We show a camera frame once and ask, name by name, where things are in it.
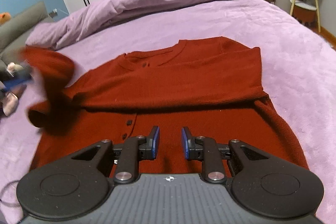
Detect lilac bed sheet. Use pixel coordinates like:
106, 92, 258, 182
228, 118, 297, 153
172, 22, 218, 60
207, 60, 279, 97
0, 0, 336, 224

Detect brown round footstool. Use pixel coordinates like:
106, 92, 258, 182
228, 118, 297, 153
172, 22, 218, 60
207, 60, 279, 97
293, 1, 317, 26

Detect rust red knit sweater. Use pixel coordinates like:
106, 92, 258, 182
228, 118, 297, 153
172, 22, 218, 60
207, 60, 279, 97
23, 37, 307, 173

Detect grey sofa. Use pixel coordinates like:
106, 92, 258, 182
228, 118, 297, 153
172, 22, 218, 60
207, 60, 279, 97
1, 1, 54, 71

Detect lilac rolled duvet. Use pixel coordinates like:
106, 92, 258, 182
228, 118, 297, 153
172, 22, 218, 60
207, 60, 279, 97
26, 0, 217, 50

